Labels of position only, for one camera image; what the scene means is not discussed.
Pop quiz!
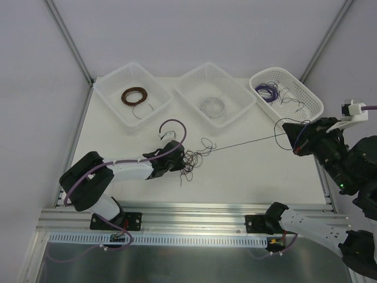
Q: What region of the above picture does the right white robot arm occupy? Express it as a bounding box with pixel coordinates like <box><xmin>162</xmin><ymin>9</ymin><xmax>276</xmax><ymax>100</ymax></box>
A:
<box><xmin>260</xmin><ymin>117</ymin><xmax>376</xmax><ymax>279</ymax></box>

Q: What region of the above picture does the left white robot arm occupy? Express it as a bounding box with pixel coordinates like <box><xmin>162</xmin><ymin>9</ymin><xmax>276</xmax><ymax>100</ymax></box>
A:
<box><xmin>59</xmin><ymin>140</ymin><xmax>184</xmax><ymax>229</ymax></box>

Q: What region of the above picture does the right white perforated basket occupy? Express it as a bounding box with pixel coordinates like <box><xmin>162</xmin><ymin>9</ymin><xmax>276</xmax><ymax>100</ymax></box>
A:
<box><xmin>249</xmin><ymin>67</ymin><xmax>324</xmax><ymax>126</ymax></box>

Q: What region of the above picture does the white perforated basket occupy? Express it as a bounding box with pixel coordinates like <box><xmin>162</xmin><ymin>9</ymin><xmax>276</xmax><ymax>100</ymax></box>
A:
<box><xmin>174</xmin><ymin>62</ymin><xmax>256</xmax><ymax>135</ymax></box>
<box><xmin>94</xmin><ymin>62</ymin><xmax>173</xmax><ymax>129</ymax></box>
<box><xmin>249</xmin><ymin>67</ymin><xmax>324</xmax><ymax>126</ymax></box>

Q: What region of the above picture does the middle white perforated basket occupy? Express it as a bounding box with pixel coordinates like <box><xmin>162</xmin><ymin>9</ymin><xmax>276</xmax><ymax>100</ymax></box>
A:
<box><xmin>174</xmin><ymin>62</ymin><xmax>256</xmax><ymax>135</ymax></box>

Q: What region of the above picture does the left white perforated basket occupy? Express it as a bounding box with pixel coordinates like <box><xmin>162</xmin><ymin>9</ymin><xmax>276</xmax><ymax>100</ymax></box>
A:
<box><xmin>94</xmin><ymin>62</ymin><xmax>173</xmax><ymax>129</ymax></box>

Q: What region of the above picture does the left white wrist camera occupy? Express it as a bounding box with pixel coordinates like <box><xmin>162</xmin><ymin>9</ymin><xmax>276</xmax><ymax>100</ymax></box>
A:
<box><xmin>158</xmin><ymin>130</ymin><xmax>177</xmax><ymax>140</ymax></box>

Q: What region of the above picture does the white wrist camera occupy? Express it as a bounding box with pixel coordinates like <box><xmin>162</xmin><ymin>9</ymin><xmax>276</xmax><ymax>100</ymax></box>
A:
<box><xmin>158</xmin><ymin>130</ymin><xmax>177</xmax><ymax>140</ymax></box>
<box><xmin>326</xmin><ymin>99</ymin><xmax>368</xmax><ymax>133</ymax></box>

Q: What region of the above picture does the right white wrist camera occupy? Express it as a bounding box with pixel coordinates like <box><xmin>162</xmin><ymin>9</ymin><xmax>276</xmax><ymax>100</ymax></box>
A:
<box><xmin>326</xmin><ymin>99</ymin><xmax>368</xmax><ymax>133</ymax></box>

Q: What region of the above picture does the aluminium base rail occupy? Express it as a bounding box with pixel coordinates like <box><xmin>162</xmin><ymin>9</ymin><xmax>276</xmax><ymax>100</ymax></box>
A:
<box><xmin>37</xmin><ymin>200</ymin><xmax>354</xmax><ymax>238</ymax></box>

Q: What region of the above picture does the white wire coil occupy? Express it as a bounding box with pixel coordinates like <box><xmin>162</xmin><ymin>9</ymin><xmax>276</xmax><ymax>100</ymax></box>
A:
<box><xmin>199</xmin><ymin>97</ymin><xmax>226</xmax><ymax>119</ymax></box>

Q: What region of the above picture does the brown wire coil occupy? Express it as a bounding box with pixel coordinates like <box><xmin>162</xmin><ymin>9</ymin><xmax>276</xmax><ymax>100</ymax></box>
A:
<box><xmin>121</xmin><ymin>87</ymin><xmax>155</xmax><ymax>120</ymax></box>

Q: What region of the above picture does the slotted white cable duct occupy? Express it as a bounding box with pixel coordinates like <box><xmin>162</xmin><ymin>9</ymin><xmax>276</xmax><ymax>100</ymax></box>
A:
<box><xmin>48</xmin><ymin>232</ymin><xmax>267</xmax><ymax>248</ymax></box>

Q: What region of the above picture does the right aluminium frame post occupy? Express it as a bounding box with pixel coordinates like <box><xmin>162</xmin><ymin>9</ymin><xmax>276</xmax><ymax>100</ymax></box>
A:
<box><xmin>299</xmin><ymin>0</ymin><xmax>356</xmax><ymax>84</ymax></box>

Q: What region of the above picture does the aluminium frame post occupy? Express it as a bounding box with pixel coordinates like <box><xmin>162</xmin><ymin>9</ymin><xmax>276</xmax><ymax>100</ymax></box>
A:
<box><xmin>299</xmin><ymin>0</ymin><xmax>356</xmax><ymax>84</ymax></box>
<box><xmin>43</xmin><ymin>0</ymin><xmax>94</xmax><ymax>87</ymax></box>

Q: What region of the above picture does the left aluminium frame post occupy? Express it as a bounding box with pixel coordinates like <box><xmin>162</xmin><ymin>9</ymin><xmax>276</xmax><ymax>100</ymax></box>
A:
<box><xmin>43</xmin><ymin>0</ymin><xmax>94</xmax><ymax>87</ymax></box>

